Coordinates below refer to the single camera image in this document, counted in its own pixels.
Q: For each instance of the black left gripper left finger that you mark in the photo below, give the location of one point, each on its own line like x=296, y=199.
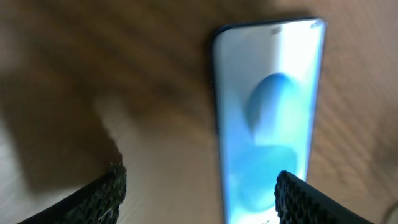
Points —
x=96, y=203

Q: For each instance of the blue screen Galaxy smartphone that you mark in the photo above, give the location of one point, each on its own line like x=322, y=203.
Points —
x=266, y=83

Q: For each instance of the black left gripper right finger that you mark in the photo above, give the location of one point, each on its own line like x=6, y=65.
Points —
x=297, y=202

